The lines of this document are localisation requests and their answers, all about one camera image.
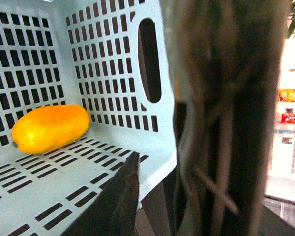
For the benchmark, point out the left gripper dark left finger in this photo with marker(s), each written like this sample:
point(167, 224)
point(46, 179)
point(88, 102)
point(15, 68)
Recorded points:
point(113, 212)

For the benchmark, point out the yellow orange mango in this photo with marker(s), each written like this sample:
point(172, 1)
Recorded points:
point(48, 128)

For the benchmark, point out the light blue plastic basket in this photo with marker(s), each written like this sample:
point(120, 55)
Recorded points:
point(101, 66)

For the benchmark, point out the left gripper twine wrapped right finger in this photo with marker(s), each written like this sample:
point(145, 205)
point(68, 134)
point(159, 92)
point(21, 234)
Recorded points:
point(224, 59)

